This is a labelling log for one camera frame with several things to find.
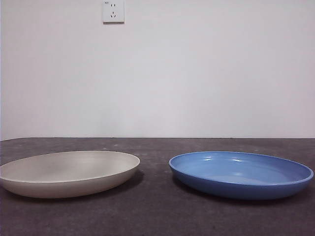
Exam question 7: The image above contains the blue round plate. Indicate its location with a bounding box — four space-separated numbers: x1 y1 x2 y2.
168 150 315 200

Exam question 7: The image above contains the white round plate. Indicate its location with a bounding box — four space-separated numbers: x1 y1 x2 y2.
0 150 141 199

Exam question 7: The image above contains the white wall socket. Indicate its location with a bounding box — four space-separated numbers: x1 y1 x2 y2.
102 0 126 25

